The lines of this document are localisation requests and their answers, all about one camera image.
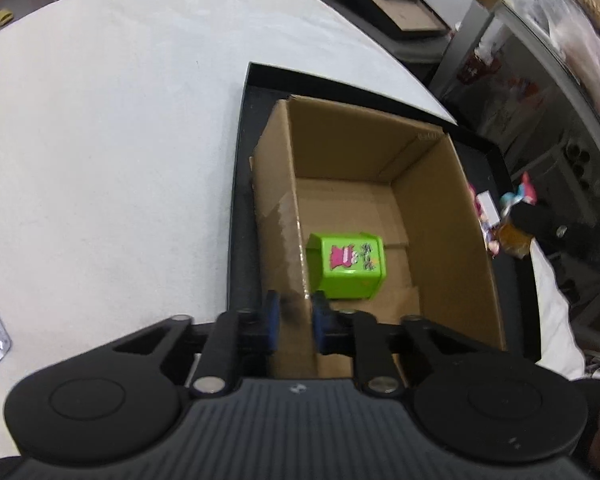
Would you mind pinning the large black tray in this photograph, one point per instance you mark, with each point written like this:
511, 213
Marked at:
242, 185

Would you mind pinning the red blue toy figure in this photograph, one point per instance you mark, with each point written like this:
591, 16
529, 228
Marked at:
517, 192

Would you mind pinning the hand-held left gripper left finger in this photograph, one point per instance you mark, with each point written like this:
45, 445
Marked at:
271, 322

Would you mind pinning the grey metal shelf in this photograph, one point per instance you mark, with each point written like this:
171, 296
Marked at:
461, 45

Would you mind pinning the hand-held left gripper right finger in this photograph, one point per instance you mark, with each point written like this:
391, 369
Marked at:
320, 324

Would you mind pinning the white toy block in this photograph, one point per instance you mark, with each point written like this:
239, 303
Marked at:
486, 204

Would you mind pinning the pink toy figure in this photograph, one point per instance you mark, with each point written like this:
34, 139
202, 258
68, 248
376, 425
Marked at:
492, 246

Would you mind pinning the brown cardboard box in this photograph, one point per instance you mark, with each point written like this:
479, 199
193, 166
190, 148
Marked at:
430, 200

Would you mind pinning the yellow slipper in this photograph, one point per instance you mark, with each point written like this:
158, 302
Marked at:
2, 17

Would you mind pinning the clear plastic bag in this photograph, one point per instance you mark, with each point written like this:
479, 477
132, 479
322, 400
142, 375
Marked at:
580, 45

